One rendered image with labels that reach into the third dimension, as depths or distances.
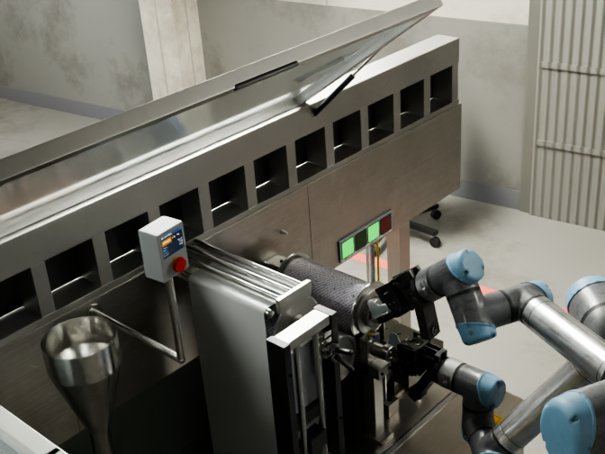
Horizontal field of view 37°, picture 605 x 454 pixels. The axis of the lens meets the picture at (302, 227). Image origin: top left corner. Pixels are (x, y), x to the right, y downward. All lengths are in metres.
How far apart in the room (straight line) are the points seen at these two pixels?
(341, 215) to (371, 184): 0.15
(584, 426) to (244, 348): 0.77
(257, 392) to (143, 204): 0.49
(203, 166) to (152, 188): 0.15
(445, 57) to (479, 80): 2.47
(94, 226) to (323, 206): 0.76
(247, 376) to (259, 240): 0.42
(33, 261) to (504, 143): 3.83
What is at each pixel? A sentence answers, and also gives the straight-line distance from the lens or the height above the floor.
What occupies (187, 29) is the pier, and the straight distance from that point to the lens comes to 6.28.
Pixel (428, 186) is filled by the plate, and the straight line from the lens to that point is 2.89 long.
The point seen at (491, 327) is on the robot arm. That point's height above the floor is 1.38.
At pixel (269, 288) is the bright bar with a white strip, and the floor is 1.44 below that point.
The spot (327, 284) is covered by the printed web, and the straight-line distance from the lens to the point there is 2.21.
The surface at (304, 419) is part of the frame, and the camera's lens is 1.92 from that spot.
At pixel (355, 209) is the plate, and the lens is 2.60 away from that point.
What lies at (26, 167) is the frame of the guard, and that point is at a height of 1.96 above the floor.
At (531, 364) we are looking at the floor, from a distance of 4.17.
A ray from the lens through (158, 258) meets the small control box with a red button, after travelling 1.65.
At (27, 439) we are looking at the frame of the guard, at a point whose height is 1.60.
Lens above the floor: 2.45
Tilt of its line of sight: 27 degrees down
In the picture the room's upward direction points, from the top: 4 degrees counter-clockwise
